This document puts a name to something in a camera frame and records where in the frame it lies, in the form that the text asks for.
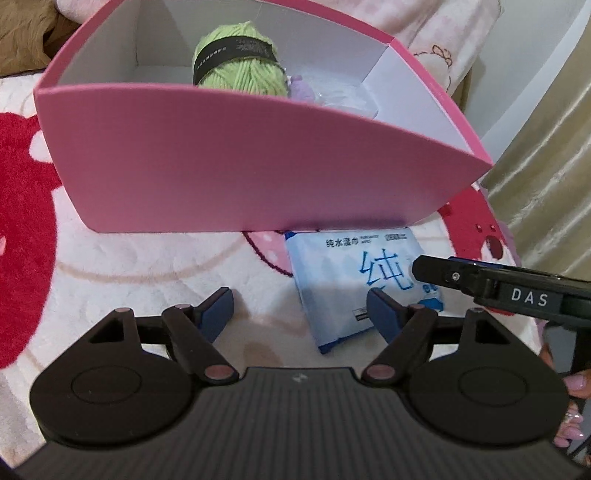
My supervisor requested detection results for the blue wet wipes pack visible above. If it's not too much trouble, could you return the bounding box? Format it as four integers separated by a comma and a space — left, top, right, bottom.
286, 228, 444, 354

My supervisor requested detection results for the pink cardboard box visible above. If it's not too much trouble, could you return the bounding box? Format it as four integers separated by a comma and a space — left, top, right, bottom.
34, 1, 492, 232

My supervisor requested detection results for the clear plastic packet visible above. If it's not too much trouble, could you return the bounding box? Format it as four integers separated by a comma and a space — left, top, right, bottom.
304, 72, 379, 119

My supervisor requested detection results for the small purple plush toy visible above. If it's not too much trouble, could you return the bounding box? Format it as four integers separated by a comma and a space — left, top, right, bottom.
288, 75, 317, 103

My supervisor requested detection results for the green yarn ball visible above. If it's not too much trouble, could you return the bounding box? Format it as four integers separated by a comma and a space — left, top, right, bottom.
192, 21, 288, 97

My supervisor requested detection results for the person's right hand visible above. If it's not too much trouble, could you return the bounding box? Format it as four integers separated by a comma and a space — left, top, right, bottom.
553, 369, 590, 452

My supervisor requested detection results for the olive striped curtain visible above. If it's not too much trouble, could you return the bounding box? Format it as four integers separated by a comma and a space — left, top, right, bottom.
479, 78, 591, 282

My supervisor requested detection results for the red bear print blanket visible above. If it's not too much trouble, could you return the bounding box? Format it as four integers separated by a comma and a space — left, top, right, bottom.
0, 73, 546, 467

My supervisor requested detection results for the brown pillow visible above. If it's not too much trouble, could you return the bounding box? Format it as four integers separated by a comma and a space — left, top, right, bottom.
0, 0, 80, 77

